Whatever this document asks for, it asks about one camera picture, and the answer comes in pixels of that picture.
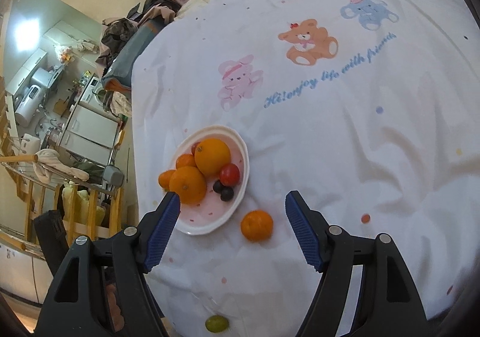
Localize small mandarin orange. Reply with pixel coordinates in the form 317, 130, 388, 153
176, 154, 196, 169

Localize wooden rack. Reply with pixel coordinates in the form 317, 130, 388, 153
1, 155, 124, 243

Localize white cartoon bedsheet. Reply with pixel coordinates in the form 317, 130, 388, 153
132, 0, 479, 336

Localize white washing machine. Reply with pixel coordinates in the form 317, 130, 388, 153
80, 76, 106, 109

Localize white kitchen cabinets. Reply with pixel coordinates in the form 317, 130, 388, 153
59, 104, 119, 166

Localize red cherry tomato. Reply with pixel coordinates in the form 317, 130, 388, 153
219, 163, 240, 187
190, 142, 201, 156

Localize green lime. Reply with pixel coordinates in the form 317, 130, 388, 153
205, 315, 230, 334

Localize white water heater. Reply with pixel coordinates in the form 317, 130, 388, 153
15, 85, 44, 128

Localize large orange with stem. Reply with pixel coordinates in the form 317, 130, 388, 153
193, 138, 231, 178

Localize pile of clothes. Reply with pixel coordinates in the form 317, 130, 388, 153
95, 0, 190, 72

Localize pink strawberry pattern plate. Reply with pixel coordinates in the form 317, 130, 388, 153
159, 126, 250, 235

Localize person's left hand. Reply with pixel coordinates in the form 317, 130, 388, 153
106, 284, 125, 332

